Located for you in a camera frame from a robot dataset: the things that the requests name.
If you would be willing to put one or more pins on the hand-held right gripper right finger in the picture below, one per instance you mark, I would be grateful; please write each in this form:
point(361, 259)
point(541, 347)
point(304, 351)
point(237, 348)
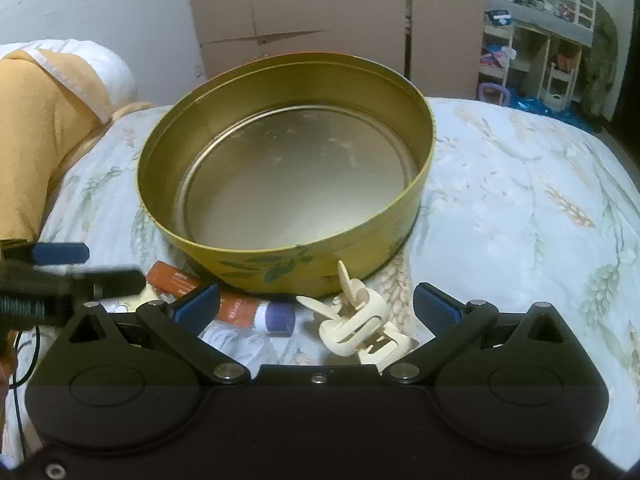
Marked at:
point(439, 306)

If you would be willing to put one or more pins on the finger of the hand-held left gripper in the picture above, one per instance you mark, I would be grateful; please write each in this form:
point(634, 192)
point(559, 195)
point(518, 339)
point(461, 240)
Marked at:
point(110, 281)
point(60, 253)

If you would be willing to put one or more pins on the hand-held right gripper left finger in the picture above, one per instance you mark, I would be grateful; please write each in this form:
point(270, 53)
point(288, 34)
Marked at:
point(197, 306)

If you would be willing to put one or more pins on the orange tube with purple cap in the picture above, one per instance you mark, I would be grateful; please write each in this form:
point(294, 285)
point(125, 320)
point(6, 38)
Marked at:
point(170, 277)

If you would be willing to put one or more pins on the cream hair claw clip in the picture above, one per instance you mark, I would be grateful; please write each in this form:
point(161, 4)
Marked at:
point(360, 320)

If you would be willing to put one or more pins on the round gold tin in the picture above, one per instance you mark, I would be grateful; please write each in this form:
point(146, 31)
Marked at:
point(300, 185)

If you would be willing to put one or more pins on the white crumpled cloth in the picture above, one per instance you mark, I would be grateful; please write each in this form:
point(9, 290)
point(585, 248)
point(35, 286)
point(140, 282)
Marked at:
point(235, 344)

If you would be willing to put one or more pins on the yellow blanket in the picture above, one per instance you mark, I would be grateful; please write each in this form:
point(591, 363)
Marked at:
point(40, 135)

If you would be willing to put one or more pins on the floral printed bed sheet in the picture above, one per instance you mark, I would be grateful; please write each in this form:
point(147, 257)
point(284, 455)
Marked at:
point(500, 185)

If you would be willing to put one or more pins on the white pillow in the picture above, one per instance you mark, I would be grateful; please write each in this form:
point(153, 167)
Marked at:
point(116, 74)

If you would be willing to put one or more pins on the blue plastic sheet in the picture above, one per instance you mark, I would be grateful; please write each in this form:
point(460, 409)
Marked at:
point(550, 112)

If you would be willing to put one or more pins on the white desk shelf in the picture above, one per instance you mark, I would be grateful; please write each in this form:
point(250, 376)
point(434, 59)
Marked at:
point(545, 45)

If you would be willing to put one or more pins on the brown wardrobe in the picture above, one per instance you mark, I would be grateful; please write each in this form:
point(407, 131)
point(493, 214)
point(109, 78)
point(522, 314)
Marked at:
point(300, 0)

